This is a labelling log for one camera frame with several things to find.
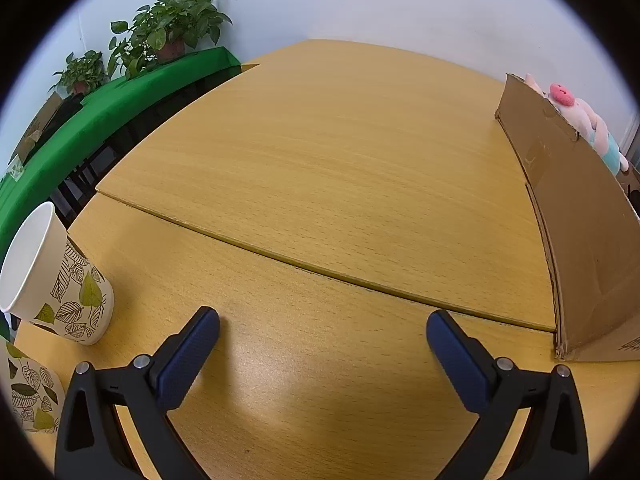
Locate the large cardboard box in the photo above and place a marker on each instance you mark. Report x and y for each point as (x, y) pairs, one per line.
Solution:
(575, 220)

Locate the small brown cardboard box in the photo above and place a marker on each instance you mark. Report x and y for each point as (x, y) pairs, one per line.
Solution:
(42, 120)

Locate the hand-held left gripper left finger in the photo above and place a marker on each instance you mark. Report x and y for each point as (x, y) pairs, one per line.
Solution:
(187, 360)

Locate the black chair frame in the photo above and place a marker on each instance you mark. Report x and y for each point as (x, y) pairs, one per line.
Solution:
(82, 175)

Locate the leaf print paper cup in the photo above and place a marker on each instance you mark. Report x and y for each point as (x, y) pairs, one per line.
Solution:
(30, 390)
(75, 290)

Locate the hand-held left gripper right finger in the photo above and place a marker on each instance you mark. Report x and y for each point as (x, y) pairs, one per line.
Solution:
(460, 360)

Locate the green tablecloth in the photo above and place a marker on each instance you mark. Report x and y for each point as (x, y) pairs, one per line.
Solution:
(100, 110)

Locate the pink and teal plush pig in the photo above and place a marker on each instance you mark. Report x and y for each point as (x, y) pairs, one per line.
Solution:
(582, 110)

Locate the large potted green plant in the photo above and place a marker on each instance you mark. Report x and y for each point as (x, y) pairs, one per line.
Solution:
(175, 15)

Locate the small potted green plant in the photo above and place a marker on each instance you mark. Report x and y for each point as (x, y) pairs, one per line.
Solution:
(80, 72)

